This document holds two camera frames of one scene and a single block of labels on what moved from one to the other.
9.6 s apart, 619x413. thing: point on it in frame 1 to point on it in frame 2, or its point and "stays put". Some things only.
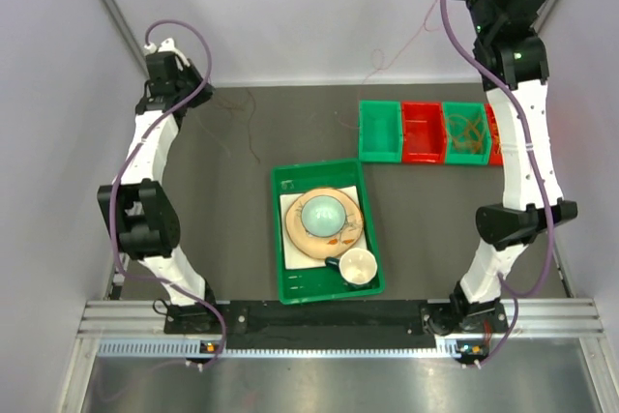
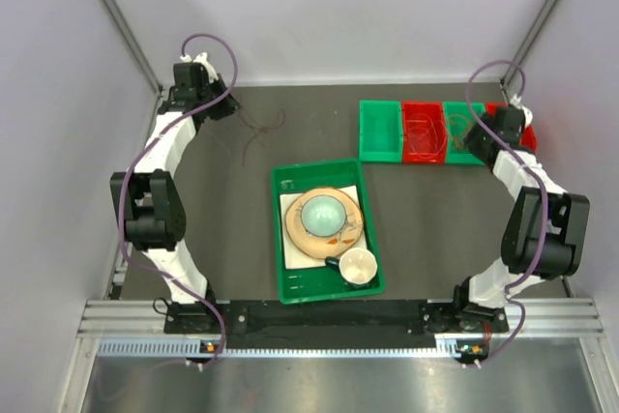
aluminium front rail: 530,316 stays put
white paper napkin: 294,258 stays put
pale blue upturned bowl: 323,217 stays put
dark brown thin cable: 249,126 to 280,120
